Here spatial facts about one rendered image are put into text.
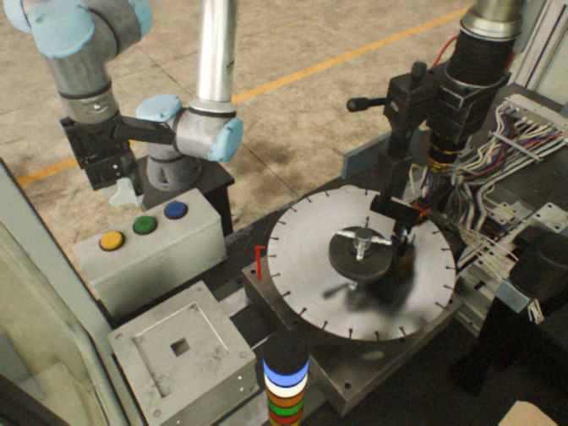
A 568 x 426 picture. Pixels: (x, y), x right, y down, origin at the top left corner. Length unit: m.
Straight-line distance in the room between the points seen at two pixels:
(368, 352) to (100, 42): 0.64
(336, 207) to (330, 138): 1.76
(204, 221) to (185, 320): 0.23
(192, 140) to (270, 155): 1.42
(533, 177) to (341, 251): 0.77
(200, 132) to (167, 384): 0.57
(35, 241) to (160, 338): 0.26
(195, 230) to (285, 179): 1.44
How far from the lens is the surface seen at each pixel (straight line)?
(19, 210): 0.58
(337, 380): 0.73
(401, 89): 0.58
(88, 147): 0.71
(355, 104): 0.60
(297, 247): 0.74
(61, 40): 0.62
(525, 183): 1.33
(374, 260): 0.72
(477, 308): 0.91
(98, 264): 0.86
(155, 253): 0.85
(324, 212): 0.80
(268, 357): 0.41
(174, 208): 0.89
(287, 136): 2.55
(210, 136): 0.99
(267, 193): 2.17
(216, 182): 1.16
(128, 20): 0.70
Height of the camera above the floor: 1.54
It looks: 48 degrees down
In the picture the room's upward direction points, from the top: straight up
